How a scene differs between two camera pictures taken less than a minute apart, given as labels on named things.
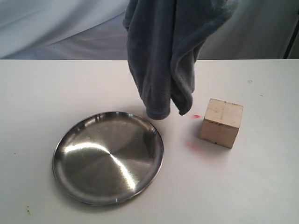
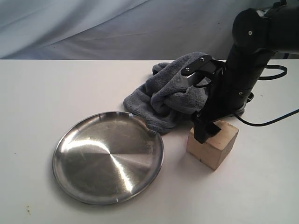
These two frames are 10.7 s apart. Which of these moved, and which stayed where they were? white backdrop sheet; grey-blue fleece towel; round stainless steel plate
Moved: grey-blue fleece towel
Stayed: round stainless steel plate; white backdrop sheet
